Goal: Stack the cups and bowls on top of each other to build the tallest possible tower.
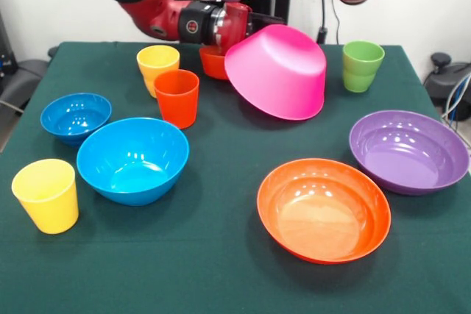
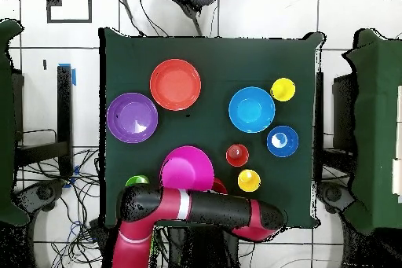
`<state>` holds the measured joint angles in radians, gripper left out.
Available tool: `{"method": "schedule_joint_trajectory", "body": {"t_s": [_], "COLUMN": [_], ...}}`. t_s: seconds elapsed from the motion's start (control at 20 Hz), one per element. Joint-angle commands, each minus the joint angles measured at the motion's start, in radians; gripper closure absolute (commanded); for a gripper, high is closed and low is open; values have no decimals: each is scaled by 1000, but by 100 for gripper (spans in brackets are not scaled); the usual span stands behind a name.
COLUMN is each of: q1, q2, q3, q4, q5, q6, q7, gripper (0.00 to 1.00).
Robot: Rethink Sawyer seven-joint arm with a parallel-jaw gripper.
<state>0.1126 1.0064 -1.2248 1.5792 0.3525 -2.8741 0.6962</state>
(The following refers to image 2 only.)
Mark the golden yellow plastic cup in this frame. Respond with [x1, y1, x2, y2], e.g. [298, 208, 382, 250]
[237, 168, 261, 193]

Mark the small dark blue bowl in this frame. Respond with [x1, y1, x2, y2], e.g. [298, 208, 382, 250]
[266, 125, 300, 158]

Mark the blue tape strip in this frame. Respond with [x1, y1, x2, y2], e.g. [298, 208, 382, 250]
[58, 63, 77, 87]

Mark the black stand frame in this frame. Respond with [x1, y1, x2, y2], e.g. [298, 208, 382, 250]
[13, 64, 75, 178]
[314, 71, 357, 156]

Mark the large shallow orange bowl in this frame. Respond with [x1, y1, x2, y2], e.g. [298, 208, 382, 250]
[149, 58, 203, 112]

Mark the lemon yellow plastic cup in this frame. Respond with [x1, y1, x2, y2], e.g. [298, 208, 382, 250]
[270, 77, 297, 103]

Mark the light blue plastic bowl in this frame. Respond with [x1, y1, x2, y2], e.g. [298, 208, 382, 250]
[228, 86, 276, 134]

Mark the tangle of floor cables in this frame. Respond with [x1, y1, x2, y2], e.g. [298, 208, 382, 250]
[15, 146, 109, 268]

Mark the pink plastic bowl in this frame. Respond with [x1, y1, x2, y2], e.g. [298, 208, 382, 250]
[159, 145, 215, 192]

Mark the green plastic cup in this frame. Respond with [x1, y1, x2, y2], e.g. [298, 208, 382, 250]
[125, 174, 151, 188]

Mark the black square frame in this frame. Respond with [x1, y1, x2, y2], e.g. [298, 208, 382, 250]
[46, 0, 93, 24]

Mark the small orange bowl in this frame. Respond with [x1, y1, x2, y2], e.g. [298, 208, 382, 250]
[212, 177, 228, 195]

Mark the red-orange plastic cup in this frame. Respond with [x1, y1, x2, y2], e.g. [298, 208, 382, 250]
[225, 144, 250, 167]

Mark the dark green tablecloth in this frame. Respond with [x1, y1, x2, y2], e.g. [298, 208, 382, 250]
[98, 27, 324, 229]

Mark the black chair base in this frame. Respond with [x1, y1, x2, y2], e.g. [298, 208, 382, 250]
[12, 179, 65, 218]

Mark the grey chair base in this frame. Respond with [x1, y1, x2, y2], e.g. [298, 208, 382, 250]
[316, 181, 356, 214]

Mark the green cloth side table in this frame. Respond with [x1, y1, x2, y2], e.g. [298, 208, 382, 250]
[342, 28, 402, 236]
[0, 18, 31, 226]

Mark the purple plastic bowl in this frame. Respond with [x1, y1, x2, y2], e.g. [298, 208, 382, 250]
[106, 92, 159, 145]

